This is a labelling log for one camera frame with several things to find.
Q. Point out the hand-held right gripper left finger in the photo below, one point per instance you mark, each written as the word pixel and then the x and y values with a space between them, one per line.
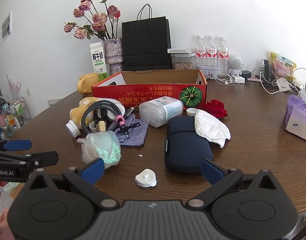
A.
pixel 94 168

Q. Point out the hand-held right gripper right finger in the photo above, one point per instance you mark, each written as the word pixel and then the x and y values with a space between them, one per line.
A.
pixel 212 171

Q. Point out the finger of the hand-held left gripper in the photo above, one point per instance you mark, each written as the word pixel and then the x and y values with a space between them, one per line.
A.
pixel 18 145
pixel 43 158

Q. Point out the clear plastic bag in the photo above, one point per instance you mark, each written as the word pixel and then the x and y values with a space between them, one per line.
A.
pixel 103 147

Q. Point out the navy zip case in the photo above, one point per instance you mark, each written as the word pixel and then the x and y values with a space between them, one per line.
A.
pixel 185 150

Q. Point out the purple fabric pouch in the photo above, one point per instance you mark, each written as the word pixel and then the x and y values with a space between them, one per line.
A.
pixel 133 133

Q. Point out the yellow plush toy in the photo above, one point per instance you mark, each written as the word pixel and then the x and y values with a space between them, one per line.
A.
pixel 76 112

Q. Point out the red cardboard box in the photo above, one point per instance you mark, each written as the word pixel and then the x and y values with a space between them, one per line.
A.
pixel 148 93

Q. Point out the storage cart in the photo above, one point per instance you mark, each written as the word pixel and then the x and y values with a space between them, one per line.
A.
pixel 10 120

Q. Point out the white screw lid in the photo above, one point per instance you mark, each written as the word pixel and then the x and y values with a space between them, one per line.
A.
pixel 93 127

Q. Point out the small tan packet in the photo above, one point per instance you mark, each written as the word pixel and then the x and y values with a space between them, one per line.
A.
pixel 102 126

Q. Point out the white crumpled tissue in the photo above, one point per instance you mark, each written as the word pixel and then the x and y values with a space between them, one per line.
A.
pixel 210 127

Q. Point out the white knobbed plastic cap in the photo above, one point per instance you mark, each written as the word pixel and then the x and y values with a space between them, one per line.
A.
pixel 145 178

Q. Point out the pink cloth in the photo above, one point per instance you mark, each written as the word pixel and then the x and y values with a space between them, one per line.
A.
pixel 0 226

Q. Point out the pink decorative branches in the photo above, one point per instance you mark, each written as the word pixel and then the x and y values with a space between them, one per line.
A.
pixel 13 86

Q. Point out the small white jar lid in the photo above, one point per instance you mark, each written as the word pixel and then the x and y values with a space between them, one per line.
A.
pixel 191 112

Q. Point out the red artificial rose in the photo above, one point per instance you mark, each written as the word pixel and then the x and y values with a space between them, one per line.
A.
pixel 216 107

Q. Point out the clear plastic jar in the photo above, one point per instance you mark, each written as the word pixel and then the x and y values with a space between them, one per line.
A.
pixel 158 111

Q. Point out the yellow mug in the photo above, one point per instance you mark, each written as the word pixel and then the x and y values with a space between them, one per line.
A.
pixel 86 82

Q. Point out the white earphones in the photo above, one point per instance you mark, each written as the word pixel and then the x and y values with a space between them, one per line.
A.
pixel 224 78

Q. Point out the white charger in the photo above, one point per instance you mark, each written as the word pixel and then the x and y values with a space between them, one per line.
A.
pixel 239 79

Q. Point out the decorated tin box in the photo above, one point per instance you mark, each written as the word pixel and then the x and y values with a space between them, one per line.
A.
pixel 209 73

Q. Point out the purple tissue pack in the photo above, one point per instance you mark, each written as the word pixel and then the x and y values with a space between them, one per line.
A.
pixel 299 120

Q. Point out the pink flat case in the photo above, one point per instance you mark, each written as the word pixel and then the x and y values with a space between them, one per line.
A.
pixel 254 79

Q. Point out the black power adapter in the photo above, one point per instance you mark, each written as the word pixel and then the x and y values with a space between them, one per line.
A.
pixel 246 74

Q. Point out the white milk carton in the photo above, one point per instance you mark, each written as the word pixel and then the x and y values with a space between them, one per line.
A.
pixel 98 60

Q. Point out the white robot speaker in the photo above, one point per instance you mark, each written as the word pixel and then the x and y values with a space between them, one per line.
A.
pixel 235 62

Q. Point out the clear seed container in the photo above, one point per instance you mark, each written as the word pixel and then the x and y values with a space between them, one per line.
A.
pixel 183 63

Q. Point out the white face mask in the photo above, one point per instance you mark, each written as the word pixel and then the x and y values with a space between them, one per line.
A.
pixel 284 84

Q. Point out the black upright device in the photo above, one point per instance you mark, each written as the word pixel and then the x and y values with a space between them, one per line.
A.
pixel 267 70

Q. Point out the clear water bottle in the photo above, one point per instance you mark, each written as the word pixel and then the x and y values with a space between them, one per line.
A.
pixel 223 55
pixel 212 53
pixel 201 53

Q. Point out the purple mottled vase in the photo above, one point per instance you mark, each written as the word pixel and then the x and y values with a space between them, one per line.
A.
pixel 114 52

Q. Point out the flat white box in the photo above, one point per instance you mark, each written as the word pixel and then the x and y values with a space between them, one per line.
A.
pixel 179 50

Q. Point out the yellow snack bag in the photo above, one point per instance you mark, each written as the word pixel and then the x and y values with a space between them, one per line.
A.
pixel 282 66

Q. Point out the black paper bag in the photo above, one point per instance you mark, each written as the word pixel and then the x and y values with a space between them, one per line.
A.
pixel 145 45

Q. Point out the dried rose bouquet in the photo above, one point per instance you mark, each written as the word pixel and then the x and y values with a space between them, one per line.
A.
pixel 98 18

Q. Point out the white wall outlet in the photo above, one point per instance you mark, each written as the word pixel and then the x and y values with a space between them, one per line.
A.
pixel 28 91

